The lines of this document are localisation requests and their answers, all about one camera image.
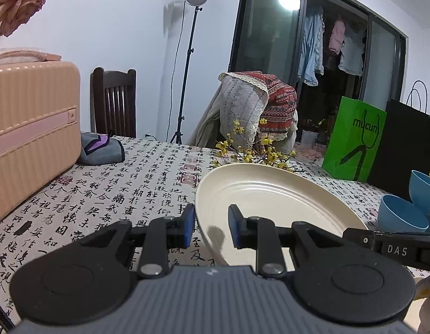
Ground black paper bag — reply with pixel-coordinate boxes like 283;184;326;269
367;81;430;202

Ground yellow flower branch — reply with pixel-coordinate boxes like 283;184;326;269
212;119;297;172

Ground calligraphy print tablecloth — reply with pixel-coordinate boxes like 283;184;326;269
0;136;430;324

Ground light blue hanging shirt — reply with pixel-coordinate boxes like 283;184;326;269
297;7;325;87

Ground dark wooden chair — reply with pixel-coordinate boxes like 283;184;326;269
90;67;137;138

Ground green paper bag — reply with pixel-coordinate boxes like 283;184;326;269
321;95;387;182

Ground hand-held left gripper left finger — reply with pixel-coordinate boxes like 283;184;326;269
77;203;196;279

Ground white hanging garment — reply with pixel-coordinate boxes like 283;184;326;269
339;24;367;76

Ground black framed glass door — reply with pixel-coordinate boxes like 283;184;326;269
228;0;408;147

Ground cream plate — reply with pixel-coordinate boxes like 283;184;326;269
195;163;370;267

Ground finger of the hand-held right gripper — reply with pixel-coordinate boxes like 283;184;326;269
343;228;377;251

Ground pink ribbed suitcase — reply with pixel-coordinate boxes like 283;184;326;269
0;49;82;224

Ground grey purple cloth pouch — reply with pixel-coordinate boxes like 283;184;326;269
77;131;126;165

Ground blue bowl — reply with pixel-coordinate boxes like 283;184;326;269
409;170;430;216
378;195;429;232

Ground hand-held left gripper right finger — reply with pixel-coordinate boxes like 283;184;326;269
228;205;342;279

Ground beige cloth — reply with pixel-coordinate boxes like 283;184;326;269
195;83;224;148

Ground pink hanging garment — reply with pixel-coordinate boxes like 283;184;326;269
328;19;346;54

